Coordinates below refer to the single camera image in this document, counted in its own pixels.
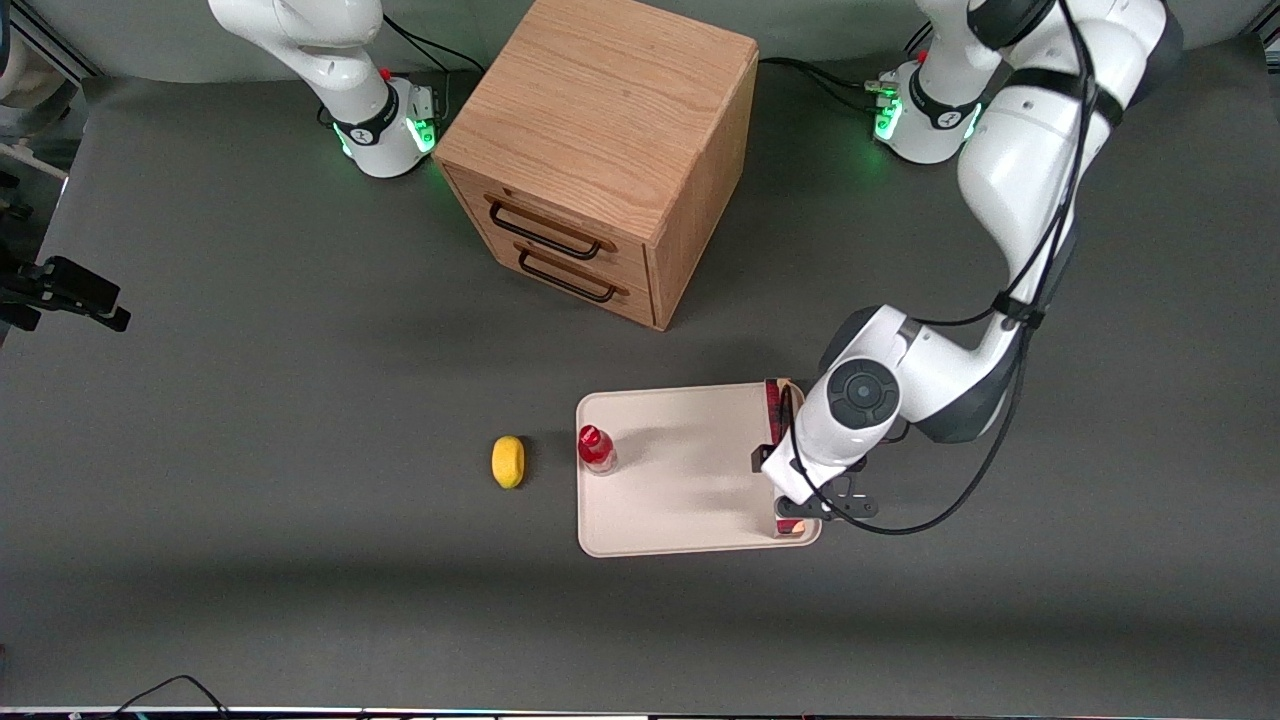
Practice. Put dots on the white round device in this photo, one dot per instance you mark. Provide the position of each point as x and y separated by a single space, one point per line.
18 70

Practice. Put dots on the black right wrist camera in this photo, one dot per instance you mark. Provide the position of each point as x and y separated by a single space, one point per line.
20 295

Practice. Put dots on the wooden two-drawer cabinet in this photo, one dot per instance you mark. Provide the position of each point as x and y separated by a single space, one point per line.
600 110

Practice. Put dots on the small red-capped bottle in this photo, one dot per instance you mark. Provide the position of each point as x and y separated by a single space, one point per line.
596 448

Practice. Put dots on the red cookie box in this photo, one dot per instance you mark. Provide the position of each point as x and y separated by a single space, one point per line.
778 410

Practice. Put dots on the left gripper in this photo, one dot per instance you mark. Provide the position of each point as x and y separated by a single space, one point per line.
758 457

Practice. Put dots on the aluminium frame rail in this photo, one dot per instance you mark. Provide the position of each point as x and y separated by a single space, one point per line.
55 45

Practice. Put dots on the beige plastic tray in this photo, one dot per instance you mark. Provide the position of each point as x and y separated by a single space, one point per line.
680 490

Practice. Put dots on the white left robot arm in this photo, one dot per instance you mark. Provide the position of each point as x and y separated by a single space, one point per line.
1020 170

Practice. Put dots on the yellow lemon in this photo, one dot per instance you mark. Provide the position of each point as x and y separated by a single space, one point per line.
508 462

